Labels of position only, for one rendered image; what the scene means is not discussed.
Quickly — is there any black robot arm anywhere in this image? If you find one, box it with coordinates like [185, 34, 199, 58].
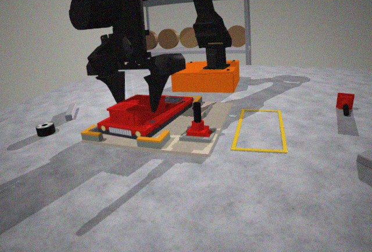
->
[69, 0, 232, 75]

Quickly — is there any red toy car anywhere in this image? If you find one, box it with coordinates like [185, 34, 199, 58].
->
[97, 95, 194, 139]

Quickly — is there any black toy tyre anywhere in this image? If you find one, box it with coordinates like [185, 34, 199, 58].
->
[35, 121, 55, 137]

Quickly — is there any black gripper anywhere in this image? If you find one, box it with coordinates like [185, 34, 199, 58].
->
[96, 24, 186, 112]

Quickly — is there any yellow rectangular outline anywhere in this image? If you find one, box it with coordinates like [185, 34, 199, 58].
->
[231, 109, 288, 153]

